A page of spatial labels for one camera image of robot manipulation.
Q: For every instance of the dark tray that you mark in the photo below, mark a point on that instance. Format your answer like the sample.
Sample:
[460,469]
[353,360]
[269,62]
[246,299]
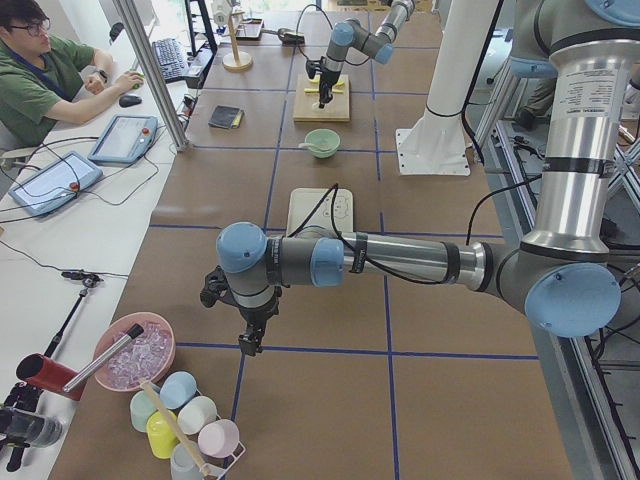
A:
[249,29]

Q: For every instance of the grey cup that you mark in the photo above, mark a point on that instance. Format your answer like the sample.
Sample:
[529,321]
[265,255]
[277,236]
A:
[182,466]

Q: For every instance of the person in green shirt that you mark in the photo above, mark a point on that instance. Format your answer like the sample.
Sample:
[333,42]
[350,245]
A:
[46,79]

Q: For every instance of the metal tube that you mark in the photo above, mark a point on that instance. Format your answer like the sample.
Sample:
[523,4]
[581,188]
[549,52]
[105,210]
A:
[90,369]

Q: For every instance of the metal scoop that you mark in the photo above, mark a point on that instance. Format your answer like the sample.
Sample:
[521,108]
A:
[286,36]

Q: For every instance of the green cup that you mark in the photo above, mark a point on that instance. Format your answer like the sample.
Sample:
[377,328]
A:
[141,408]

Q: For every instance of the green bowl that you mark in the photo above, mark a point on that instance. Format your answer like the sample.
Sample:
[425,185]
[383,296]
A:
[323,136]

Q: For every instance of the pink cup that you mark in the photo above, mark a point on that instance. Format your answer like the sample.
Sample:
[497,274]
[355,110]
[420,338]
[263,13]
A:
[219,439]

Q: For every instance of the yellow plastic knife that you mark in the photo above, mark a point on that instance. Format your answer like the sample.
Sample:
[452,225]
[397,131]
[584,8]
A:
[338,88]

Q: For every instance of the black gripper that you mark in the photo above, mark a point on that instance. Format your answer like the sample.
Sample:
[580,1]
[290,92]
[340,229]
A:
[255,316]
[326,80]

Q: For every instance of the wooden stand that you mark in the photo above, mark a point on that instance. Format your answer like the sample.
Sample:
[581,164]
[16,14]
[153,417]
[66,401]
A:
[236,60]

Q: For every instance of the aluminium frame post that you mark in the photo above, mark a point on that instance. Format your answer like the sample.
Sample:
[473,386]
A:
[144,53]

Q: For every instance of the white bear tray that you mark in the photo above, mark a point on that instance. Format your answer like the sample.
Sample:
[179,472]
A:
[315,207]

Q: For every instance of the blue teach pendant near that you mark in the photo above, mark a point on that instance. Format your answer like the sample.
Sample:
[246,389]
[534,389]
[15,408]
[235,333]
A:
[56,185]

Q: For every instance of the blue teach pendant far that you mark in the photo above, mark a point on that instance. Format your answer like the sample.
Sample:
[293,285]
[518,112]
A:
[125,139]

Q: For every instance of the pink bowl with ice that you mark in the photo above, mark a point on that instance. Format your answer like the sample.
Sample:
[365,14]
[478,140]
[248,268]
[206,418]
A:
[148,357]

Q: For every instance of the wooden cutting board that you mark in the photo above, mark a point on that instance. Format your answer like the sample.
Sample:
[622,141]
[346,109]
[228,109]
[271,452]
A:
[337,111]

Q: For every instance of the black selfie stick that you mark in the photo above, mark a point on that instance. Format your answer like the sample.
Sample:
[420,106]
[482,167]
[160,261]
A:
[88,280]

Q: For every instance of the white spoon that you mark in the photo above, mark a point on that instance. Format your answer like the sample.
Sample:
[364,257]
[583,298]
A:
[320,147]

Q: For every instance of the blue cup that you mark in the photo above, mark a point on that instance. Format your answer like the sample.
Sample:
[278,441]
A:
[178,389]

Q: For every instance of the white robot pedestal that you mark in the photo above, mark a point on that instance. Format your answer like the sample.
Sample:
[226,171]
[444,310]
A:
[436,145]

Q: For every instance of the yellow cup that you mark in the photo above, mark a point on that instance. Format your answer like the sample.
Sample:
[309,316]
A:
[161,437]

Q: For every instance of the grey folded cloth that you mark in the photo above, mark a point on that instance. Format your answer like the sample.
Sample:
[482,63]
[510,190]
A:
[226,117]

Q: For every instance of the white cup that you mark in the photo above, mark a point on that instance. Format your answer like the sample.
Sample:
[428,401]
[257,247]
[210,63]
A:
[198,412]

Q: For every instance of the red cylinder holder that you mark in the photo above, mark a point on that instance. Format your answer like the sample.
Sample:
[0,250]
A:
[43,372]

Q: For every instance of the black tripod camera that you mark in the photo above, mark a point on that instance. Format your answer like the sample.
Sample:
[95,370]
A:
[22,427]

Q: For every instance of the black keyboard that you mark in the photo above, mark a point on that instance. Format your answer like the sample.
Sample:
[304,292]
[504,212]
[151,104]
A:
[171,58]

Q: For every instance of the wooden stick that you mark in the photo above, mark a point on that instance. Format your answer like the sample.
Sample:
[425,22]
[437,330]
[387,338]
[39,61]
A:
[204,468]

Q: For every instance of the blue teach pendant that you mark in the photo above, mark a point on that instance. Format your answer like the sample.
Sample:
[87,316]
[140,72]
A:
[56,185]
[125,139]

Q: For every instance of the black computer mouse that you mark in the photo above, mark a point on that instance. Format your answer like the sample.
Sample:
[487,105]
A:
[129,100]

